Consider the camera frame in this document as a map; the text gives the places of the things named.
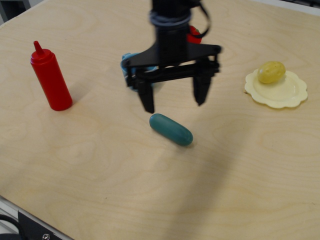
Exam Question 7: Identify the red toy strawberry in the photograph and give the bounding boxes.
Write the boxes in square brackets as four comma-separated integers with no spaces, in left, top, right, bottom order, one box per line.
[187,25,202,44]

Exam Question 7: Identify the yellow toy potato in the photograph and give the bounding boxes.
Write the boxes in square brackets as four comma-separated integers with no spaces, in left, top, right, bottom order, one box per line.
[257,61,286,84]

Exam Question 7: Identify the blue plastic cup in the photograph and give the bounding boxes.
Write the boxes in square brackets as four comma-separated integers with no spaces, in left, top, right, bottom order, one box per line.
[120,52,158,93]

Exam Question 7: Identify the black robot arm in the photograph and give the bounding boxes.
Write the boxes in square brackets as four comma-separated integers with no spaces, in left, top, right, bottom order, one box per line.
[121,0,222,113]

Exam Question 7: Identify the red ketchup bottle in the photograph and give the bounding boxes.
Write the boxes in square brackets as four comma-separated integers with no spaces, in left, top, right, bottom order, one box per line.
[30,41,73,111]

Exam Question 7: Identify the aluminium table frame rail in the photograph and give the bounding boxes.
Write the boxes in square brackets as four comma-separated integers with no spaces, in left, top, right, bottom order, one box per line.
[0,195,76,240]

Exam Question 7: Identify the green toy cucumber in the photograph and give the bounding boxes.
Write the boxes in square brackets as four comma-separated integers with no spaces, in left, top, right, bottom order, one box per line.
[149,113,194,146]

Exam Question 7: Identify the black corner bracket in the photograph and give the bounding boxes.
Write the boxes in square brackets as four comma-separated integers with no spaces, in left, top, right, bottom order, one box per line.
[17,210,71,240]

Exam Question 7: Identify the black cable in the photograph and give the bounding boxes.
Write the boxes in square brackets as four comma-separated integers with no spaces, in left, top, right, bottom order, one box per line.
[0,214,26,240]

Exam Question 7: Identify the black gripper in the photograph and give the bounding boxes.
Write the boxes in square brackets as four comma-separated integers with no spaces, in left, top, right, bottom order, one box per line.
[122,27,222,113]

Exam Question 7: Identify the cream scalloped plate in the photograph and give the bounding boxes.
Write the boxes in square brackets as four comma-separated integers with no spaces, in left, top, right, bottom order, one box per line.
[244,69,308,109]

